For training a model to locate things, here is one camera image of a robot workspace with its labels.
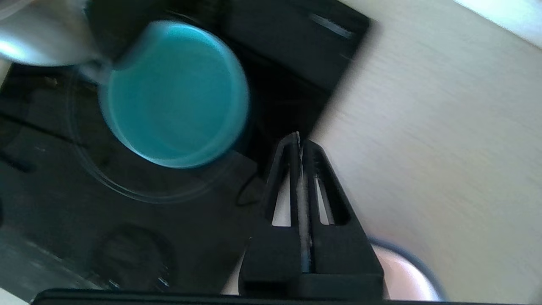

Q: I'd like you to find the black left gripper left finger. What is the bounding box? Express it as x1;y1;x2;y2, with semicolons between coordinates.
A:
238;132;312;296

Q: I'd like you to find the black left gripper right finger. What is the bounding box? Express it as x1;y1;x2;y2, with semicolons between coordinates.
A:
301;140;384;297

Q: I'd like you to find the pale pink bowl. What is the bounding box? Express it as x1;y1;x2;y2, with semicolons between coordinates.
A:
373;245;441;302

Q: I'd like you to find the blue grey plate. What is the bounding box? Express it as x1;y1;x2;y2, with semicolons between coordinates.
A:
368;236;450;302

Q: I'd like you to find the teal bowl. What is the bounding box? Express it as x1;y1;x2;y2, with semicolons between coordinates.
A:
98;20;251;169

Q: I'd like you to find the black glass cooktop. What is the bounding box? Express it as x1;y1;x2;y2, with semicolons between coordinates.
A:
0;0;373;295

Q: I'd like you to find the stainless steel pot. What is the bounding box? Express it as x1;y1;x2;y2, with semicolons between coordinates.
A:
0;0;111;84

